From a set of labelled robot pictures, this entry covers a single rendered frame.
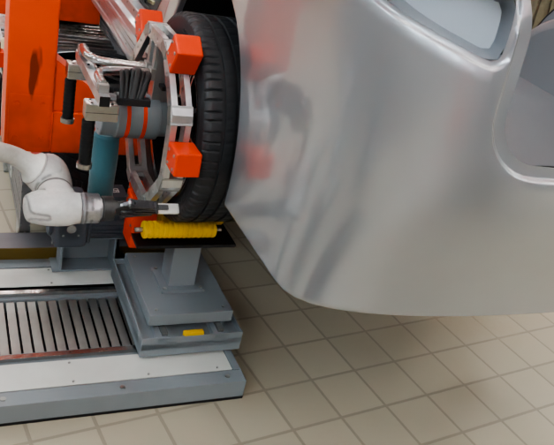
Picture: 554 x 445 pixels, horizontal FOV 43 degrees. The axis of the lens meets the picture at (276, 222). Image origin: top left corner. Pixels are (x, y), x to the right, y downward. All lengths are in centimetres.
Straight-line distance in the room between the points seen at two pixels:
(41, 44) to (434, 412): 190
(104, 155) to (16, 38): 51
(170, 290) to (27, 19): 103
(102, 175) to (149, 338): 56
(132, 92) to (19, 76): 70
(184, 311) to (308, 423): 57
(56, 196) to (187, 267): 65
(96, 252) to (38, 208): 90
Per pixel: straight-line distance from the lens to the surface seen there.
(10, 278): 281
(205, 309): 249
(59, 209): 206
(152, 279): 260
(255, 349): 273
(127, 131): 221
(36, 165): 217
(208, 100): 200
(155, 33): 220
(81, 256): 293
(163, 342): 243
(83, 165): 209
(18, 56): 261
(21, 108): 267
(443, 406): 278
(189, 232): 233
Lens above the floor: 164
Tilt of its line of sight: 27 degrees down
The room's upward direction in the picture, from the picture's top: 14 degrees clockwise
